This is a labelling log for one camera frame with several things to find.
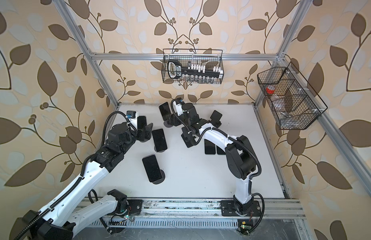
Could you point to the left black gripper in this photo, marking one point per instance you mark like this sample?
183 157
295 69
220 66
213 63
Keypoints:
141 136

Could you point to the black square stand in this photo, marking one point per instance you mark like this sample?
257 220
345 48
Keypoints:
215 119
188 137

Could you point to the black phone stand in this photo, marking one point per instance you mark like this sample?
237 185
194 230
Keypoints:
220 151
210 148

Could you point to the black phone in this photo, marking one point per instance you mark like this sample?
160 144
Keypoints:
152 169
159 138
141 122
165 111

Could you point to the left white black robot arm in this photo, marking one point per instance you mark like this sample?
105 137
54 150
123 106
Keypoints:
59 219

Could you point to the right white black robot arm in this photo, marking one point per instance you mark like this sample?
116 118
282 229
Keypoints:
241 157

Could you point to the grey round stand far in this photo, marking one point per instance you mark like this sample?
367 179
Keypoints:
168 124

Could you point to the grey round stand middle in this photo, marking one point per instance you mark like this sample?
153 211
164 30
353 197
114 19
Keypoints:
160 149

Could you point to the black tool with vials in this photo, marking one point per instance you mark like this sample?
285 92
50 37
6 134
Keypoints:
175 70

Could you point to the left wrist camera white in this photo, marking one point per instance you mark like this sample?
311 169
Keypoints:
132 117

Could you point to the black wire basket back wall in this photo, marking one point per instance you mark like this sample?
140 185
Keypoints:
209 57

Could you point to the black wire basket wall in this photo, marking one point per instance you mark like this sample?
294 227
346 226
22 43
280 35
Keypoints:
297 104
209 57

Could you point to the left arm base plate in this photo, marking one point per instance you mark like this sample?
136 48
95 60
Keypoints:
127 207

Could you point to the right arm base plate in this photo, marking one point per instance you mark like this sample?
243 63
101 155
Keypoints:
229 209

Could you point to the black wire basket right wall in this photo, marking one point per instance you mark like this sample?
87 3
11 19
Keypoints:
297 104

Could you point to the aluminium rail front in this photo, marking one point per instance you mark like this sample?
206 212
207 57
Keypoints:
210 208

